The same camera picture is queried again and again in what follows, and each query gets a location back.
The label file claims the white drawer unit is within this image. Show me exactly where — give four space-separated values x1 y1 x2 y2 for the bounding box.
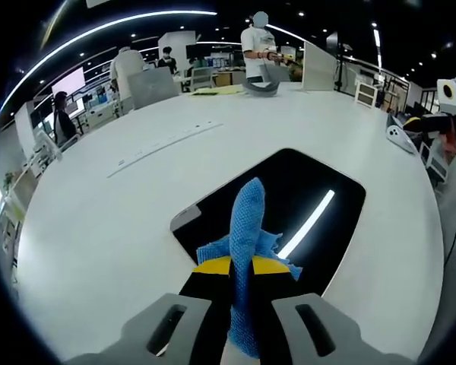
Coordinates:
353 81 378 110
420 140 450 184

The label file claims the white office chair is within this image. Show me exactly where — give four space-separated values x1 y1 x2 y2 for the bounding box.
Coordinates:
191 67 214 90

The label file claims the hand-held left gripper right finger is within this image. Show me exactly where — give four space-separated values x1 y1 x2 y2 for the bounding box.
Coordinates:
252 255 415 365

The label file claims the blue cleaning cloth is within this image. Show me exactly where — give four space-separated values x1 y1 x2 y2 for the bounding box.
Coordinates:
196 176 304 360

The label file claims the curved ceiling light strip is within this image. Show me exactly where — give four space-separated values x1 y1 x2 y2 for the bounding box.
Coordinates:
0 10 219 112

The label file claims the black tablet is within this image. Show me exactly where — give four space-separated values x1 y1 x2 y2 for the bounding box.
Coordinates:
169 148 367 300

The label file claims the grey upright panel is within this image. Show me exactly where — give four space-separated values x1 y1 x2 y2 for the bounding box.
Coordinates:
126 68 181 111

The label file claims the white handheld controller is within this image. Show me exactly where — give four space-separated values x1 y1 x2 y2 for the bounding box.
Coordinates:
385 115 417 154

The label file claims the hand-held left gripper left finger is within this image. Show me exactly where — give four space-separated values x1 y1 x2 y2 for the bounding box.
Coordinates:
64 255 235 365

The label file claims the black tripod stand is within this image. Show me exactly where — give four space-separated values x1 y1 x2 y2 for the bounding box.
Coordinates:
325 30 356 93

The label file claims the grey curved band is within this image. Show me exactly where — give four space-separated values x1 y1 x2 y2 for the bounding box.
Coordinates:
242 62 281 99

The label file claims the pink wall screen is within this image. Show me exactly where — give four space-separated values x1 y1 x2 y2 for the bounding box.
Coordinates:
52 67 87 96

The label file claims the white upright board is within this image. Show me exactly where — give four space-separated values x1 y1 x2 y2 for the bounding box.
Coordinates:
301 40 337 93

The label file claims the yellow paper sheet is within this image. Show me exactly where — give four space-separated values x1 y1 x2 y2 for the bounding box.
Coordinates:
189 84 246 97

